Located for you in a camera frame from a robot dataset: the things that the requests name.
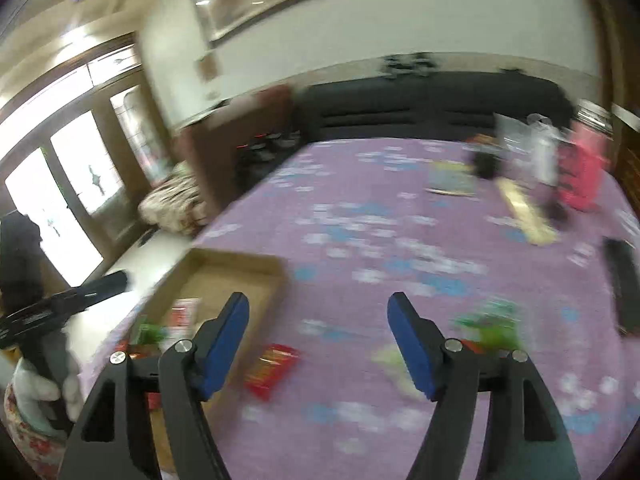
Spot white plastic bag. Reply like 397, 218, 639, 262
494, 112, 563, 187

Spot black padded headboard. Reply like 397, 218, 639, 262
295, 70, 576, 145

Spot glass window doors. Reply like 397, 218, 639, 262
0, 42, 168, 281

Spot pink bag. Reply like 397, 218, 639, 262
556, 122, 611, 212

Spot folded floral blanket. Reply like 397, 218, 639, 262
137, 161, 213, 237

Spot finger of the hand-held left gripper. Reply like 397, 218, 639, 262
59, 270, 129, 312

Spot red and white snack packet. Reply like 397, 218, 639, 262
169, 298, 202, 332

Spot small green snack packet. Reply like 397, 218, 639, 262
134, 321, 170, 347

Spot long beige snack packet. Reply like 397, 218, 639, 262
495, 177, 559, 247

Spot flat yellow-green packet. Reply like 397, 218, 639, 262
425, 159, 482, 197

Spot brown wooden nightstand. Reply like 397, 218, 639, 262
179, 84, 297, 221

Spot person's left hand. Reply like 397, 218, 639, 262
12, 330, 82, 433

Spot black flat device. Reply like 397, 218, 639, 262
602, 236, 640, 337

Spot black object on headboard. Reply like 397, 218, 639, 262
381, 52, 435, 80

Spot dark cloth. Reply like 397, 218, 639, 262
0, 210, 45, 311

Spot person's left forearm floral sleeve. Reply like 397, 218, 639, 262
3, 384, 68, 480

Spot purple printed blanket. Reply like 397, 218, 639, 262
65, 136, 640, 480

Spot black small jar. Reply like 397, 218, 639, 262
467, 134, 507, 181

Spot cardboard box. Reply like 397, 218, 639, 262
131, 247, 287, 476

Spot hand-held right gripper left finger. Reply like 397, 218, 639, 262
60, 291, 250, 480

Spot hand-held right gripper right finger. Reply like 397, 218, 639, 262
387, 291, 581, 480

